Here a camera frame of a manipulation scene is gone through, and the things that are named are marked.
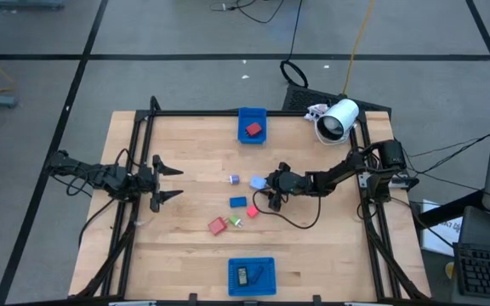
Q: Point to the red wall charger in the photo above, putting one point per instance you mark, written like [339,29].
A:
[253,128]
[217,226]

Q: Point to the yellow round object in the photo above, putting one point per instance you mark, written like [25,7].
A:
[450,270]

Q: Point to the green wall charger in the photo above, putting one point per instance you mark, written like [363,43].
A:
[235,220]

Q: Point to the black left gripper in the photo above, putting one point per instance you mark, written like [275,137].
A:
[146,183]

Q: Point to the black desk beam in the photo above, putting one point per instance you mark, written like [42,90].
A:
[449,209]

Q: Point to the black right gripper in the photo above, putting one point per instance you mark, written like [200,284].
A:
[283,183]

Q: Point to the pink wall charger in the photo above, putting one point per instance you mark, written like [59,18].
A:
[252,211]

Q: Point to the white paper sheet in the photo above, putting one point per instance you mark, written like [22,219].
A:
[440,238]

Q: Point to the light blue wall charger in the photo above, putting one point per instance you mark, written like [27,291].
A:
[258,183]

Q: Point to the blue plastic basket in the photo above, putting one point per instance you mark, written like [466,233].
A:
[245,136]
[266,289]

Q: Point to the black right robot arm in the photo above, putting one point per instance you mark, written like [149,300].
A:
[334,176]

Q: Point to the blue rectangular block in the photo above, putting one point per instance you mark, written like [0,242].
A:
[237,202]

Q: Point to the black frame bracket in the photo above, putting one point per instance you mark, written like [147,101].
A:
[192,298]
[317,299]

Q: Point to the purple wall charger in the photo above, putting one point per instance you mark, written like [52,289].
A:
[235,180]

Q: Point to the black aluminium table frame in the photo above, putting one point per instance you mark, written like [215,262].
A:
[185,113]

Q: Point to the white light bar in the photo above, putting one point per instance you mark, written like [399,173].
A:
[368,304]
[132,303]

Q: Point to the black keyboard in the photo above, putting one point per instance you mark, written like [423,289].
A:
[487,272]

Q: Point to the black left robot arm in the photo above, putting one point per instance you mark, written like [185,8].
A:
[100,176]

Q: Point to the dark grey flat device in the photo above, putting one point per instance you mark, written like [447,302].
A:
[487,229]

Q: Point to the small white clip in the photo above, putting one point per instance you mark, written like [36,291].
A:
[138,222]

